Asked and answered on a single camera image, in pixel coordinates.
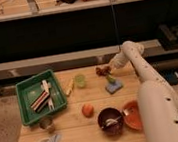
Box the striped block in tray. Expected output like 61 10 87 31
30 91 49 112

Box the small metal cup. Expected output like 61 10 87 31
39 117 55 133

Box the green plastic tray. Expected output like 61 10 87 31
15 70 67 126

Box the dark brown bowl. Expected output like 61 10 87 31
97 107 124 136

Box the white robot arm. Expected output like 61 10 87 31
109 41 178 142

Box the orange fruit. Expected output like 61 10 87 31
81 103 94 117

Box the red orange bowl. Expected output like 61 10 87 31
122 101 143 131

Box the dark red grape bunch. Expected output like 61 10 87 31
95 67 109 76

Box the white fork in tray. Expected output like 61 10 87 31
42 80 54 110

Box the green pepper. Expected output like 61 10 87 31
106 74 115 84

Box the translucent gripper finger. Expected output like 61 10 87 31
104 65 113 73

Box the light green cup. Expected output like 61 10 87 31
74 74 86 88

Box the white spoon in bowl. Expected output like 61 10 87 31
105 116 121 126

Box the blue sponge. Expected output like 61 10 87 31
105 80 123 94

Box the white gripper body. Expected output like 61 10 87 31
109 52 128 70

